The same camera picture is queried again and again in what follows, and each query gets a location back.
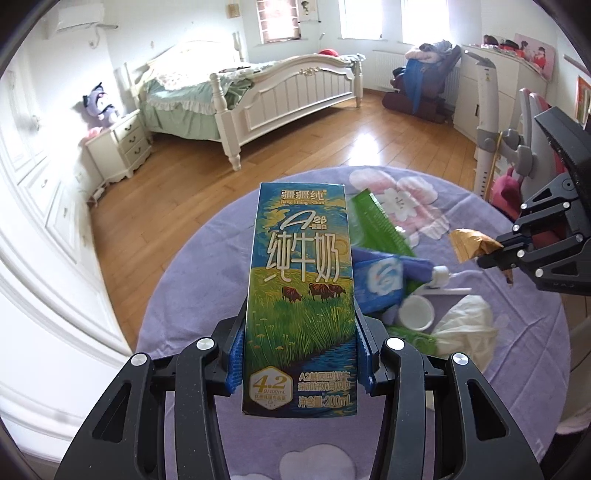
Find red items on cabinet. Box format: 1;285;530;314
482;34;525;56

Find pile of clothes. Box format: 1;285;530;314
406;39;455;63

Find green ruffled bedspread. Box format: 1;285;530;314
139;69;254;139

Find orange gold wrapper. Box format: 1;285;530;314
449;228;514;286

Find cream nightstand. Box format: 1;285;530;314
84;109;153;185

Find blue cloth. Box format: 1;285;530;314
406;58;428;112

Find white round lid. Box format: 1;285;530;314
399;295;435;330

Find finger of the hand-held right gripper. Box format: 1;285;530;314
477;233;591;296
512;106;591;245

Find blue green milk carton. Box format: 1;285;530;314
240;182;360;418

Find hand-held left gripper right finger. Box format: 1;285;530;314
353;307;546;480

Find window with striped blind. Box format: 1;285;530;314
255;0;301;44

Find white wardrobe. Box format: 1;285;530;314
0;60;134;435

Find white radiator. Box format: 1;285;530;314
372;50;462;93

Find cream wooden bed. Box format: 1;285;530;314
127;39;365;171

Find pink poster with figures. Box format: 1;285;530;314
512;32;555;81

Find white air conditioner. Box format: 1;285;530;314
50;7;105;34

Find white cabinet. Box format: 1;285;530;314
452;44;552;139

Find dark massage chair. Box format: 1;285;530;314
382;44;462;123

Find bright window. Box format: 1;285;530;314
402;0;451;44
339;0;386;38

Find yellow cable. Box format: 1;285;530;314
487;131;503;185

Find green plastic wrapper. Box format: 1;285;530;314
388;325;439;356

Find framed wall picture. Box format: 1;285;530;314
575;76;591;125

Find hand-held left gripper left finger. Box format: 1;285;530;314
54;300;247;480

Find blue toothpaste tube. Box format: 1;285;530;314
353;256;451;317

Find white plastic bag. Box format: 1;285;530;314
431;294;499;372

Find purple plush toy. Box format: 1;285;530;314
82;82;122;127

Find green packet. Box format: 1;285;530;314
346;189;416;259

